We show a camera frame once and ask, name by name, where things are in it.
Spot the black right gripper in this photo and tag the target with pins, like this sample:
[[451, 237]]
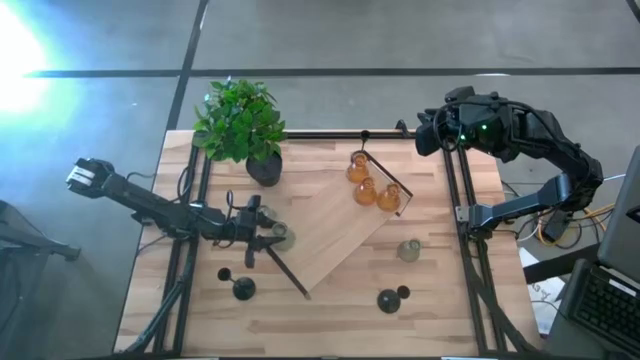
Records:
[[450, 130]]

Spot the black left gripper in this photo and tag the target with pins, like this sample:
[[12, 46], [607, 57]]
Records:
[[252, 230]]

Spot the amber ribbed glass candle holder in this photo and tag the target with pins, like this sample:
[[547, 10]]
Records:
[[365, 194], [357, 172], [389, 200]]

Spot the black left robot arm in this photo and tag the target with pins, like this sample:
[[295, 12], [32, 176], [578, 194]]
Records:
[[150, 205]]

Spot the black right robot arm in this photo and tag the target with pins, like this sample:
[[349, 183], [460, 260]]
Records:
[[525, 202]]

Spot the black plant pot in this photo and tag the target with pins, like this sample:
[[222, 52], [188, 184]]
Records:
[[264, 174]]

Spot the wooden tray with black rim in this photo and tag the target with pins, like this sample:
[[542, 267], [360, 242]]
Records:
[[330, 225]]

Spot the green leafy plant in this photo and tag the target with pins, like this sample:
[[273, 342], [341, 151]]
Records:
[[240, 120]]

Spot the black power adapter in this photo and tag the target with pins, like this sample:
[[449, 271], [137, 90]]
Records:
[[555, 226]]

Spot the black side table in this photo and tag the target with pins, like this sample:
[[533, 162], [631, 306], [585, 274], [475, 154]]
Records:
[[555, 267]]

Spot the white paper sheet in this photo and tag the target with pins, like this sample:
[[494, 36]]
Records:
[[545, 300]]

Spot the grey laptop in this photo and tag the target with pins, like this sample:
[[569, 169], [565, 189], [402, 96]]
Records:
[[622, 225]]

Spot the black stand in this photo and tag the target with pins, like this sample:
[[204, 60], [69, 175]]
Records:
[[60, 250]]

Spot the black keyboard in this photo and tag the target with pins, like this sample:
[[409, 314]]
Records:
[[607, 305]]

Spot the black clamp mount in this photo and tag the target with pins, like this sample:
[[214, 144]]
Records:
[[401, 126]]

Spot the black aluminium table frame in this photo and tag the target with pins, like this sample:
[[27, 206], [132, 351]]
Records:
[[325, 135]]

